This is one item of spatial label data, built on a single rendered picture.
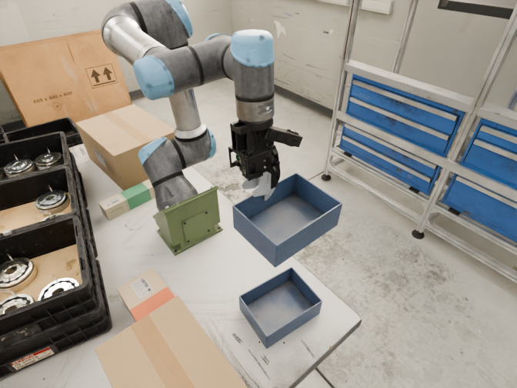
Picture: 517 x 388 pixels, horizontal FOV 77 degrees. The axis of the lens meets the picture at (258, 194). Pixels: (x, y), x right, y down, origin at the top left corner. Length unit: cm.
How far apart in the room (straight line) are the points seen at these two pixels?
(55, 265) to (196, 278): 43
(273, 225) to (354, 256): 145
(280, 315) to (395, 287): 116
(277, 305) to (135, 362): 44
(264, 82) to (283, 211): 33
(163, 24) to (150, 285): 75
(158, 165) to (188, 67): 55
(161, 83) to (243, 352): 73
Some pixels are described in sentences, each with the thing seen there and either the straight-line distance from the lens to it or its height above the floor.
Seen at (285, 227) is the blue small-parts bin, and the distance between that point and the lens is 76.
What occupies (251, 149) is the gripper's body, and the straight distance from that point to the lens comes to 66.
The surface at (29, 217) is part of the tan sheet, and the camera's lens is 139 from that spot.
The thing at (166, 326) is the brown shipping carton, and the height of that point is 86.
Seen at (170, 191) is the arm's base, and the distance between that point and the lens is 112.
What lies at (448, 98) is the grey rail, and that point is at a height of 93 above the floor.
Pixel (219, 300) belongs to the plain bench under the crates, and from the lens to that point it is 109.
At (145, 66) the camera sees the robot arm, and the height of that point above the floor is 143.
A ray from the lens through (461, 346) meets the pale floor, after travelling 206.
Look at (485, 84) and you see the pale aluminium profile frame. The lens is 194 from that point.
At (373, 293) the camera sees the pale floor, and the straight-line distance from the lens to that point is 204.
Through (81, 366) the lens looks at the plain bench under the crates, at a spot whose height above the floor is 70.
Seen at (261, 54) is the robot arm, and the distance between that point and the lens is 59.
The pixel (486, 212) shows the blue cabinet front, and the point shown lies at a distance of 218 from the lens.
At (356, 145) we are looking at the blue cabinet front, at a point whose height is 42.
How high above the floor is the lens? 162
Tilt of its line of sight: 40 degrees down
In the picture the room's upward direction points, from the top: straight up
